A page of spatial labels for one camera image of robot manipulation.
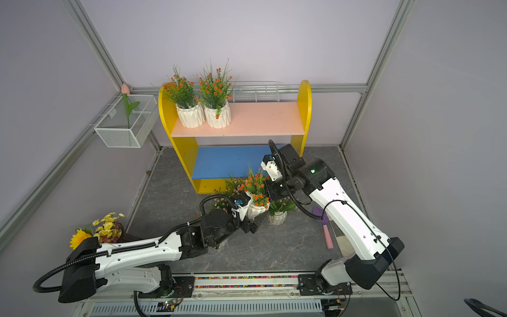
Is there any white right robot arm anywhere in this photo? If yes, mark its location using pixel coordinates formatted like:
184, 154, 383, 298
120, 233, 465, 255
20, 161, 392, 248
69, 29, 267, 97
261, 141, 405, 294

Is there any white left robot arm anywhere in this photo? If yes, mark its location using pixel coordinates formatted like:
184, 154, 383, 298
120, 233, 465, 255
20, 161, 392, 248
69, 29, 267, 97
33, 194, 267, 303

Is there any yellow pink blue shelf rack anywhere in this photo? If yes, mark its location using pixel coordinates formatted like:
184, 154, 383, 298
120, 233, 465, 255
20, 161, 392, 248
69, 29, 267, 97
158, 80, 312, 194

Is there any pink flower pot left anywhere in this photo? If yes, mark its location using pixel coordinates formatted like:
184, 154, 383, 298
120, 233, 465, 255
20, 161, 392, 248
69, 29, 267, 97
213, 190, 234, 212

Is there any pink flower pot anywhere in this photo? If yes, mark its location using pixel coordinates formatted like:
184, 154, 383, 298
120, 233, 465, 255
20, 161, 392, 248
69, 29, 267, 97
213, 190, 234, 212
224, 178, 245, 195

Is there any pink flower pot middle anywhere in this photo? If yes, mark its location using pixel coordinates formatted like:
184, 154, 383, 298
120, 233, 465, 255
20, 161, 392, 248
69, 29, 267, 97
224, 178, 245, 195

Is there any beige gardening glove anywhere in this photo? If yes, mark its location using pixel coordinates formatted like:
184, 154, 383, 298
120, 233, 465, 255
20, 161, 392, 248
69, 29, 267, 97
330, 221, 355, 258

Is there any sunflower bouquet basket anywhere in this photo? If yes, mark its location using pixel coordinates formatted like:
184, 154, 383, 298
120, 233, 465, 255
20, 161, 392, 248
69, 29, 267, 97
69, 213, 125, 250

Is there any pink artificial tulip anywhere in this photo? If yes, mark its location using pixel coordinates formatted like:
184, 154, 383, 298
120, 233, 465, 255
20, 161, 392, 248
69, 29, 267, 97
121, 84, 139, 128

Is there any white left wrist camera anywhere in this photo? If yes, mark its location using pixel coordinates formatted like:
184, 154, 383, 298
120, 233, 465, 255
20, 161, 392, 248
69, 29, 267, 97
231, 197, 251, 222

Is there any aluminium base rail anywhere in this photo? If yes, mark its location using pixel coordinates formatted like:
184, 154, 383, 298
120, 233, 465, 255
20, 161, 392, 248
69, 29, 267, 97
73, 271, 421, 316

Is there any white mesh wall basket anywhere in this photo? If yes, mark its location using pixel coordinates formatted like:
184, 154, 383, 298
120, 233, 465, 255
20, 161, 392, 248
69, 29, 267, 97
94, 95, 158, 148

